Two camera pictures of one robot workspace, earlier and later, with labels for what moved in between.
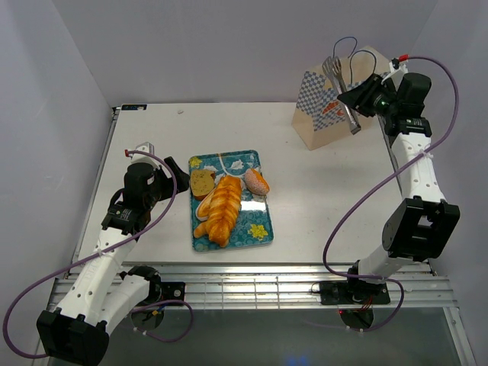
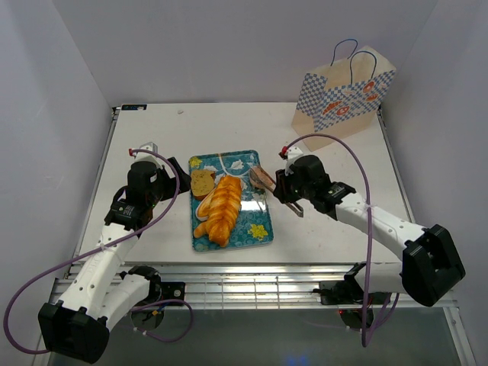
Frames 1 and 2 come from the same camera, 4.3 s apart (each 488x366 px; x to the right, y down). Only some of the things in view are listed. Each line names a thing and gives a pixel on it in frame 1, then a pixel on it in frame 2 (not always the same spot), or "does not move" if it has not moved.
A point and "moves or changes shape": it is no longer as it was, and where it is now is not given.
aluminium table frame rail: x=291 y=287 does not move
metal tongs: x=332 y=68 → x=296 y=210
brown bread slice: x=202 y=183 does not move
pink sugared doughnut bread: x=255 y=182 moves or changes shape
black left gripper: x=182 y=178 does not move
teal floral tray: x=253 y=226 does not move
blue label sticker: x=133 y=107 does not move
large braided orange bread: x=225 y=209 does not move
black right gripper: x=359 y=97 → x=281 y=189
